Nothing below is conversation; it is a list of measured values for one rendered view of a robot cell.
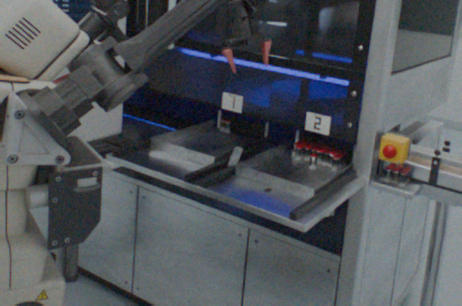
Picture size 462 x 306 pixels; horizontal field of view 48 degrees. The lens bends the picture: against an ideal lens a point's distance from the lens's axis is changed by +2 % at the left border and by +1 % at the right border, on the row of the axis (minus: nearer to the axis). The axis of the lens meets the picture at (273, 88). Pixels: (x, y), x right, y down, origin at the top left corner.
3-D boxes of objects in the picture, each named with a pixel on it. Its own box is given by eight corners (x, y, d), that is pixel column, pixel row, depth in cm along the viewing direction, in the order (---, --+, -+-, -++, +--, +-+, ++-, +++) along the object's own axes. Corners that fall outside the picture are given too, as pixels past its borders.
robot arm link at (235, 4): (224, -1, 144) (243, -5, 143) (229, -1, 151) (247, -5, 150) (228, 23, 146) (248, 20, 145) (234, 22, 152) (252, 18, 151)
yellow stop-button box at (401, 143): (385, 153, 160) (389, 131, 159) (408, 159, 157) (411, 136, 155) (377, 159, 154) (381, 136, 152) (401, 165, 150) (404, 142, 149)
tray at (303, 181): (290, 149, 180) (291, 139, 179) (359, 168, 167) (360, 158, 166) (235, 175, 151) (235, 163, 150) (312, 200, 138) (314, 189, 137)
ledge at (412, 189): (384, 175, 169) (385, 170, 169) (424, 186, 163) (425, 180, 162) (370, 187, 157) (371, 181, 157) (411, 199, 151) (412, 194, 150)
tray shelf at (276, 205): (203, 129, 199) (203, 125, 199) (373, 178, 165) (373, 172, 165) (105, 160, 158) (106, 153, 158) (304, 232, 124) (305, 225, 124)
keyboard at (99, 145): (115, 140, 194) (115, 134, 194) (141, 149, 187) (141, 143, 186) (8, 165, 161) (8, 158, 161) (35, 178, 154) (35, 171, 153)
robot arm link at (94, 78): (60, 80, 87) (81, 105, 87) (109, 45, 91) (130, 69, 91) (64, 91, 96) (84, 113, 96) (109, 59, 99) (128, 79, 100)
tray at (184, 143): (214, 127, 196) (214, 118, 195) (271, 143, 184) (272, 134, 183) (150, 147, 167) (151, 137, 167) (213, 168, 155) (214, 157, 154)
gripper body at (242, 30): (226, 46, 151) (221, 21, 150) (259, 39, 153) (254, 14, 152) (230, 46, 145) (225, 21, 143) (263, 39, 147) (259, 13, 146)
